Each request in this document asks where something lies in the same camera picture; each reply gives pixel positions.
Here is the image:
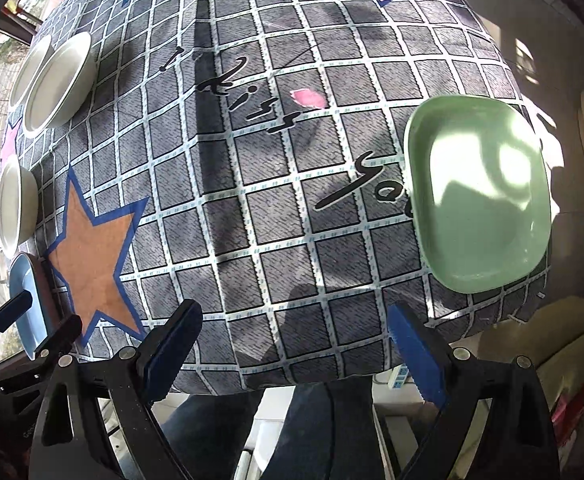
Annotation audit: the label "green square plate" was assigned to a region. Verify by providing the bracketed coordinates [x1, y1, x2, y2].
[403, 96, 552, 294]

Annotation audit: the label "white bowl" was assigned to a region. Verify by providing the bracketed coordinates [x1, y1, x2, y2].
[9, 35, 54, 113]
[23, 32, 97, 139]
[0, 155, 38, 258]

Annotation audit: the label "person legs in jeans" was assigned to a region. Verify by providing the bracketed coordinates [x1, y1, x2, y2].
[163, 376, 385, 479]

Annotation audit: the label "grey checked star tablecloth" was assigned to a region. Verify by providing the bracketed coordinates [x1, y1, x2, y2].
[15, 0, 548, 394]

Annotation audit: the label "blue square plate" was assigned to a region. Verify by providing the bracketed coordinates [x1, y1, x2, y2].
[9, 251, 61, 362]

